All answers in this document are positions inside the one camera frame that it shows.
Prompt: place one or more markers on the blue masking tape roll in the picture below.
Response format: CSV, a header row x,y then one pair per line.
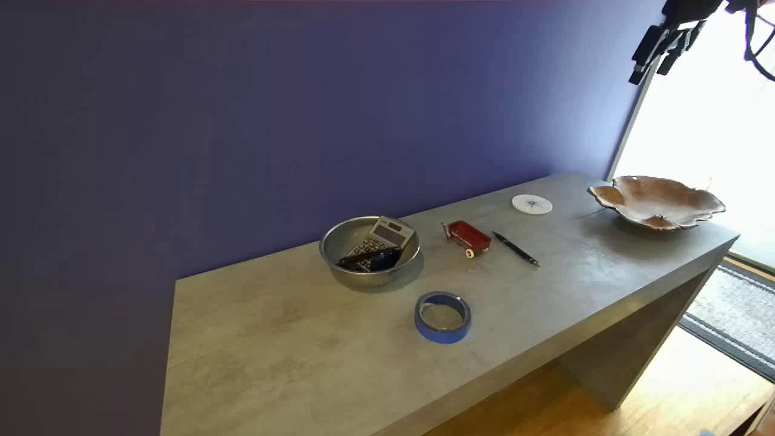
x,y
441,331

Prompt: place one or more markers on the black pen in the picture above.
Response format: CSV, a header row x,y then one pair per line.
x,y
517,250

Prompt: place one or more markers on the black glasses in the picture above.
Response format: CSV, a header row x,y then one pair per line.
x,y
371,258

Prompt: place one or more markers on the dark floor mat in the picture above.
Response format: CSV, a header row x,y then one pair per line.
x,y
740,311

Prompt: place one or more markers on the brown wooden key bowl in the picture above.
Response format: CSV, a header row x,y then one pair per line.
x,y
655,202

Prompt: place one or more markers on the grey concrete table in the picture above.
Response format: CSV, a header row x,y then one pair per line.
x,y
630,346

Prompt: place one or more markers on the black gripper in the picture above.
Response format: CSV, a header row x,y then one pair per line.
x,y
689,13

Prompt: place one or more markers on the white round coaster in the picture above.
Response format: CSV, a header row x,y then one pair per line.
x,y
531,203

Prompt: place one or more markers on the silver metal bowl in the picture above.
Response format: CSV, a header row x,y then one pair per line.
x,y
368,279

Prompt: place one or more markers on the red toy wagon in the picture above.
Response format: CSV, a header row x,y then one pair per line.
x,y
468,233

